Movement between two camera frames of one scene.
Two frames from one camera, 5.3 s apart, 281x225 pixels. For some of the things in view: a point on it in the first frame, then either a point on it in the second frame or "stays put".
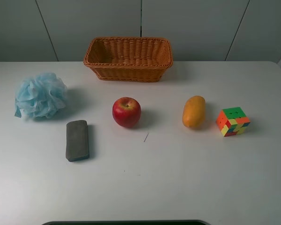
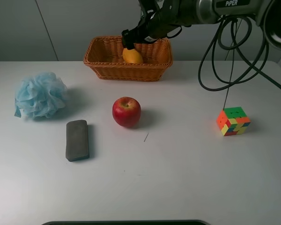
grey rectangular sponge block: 77,147 stays put
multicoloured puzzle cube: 232,121 stays put
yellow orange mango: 194,112 to 131,56
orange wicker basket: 129,59 stays put
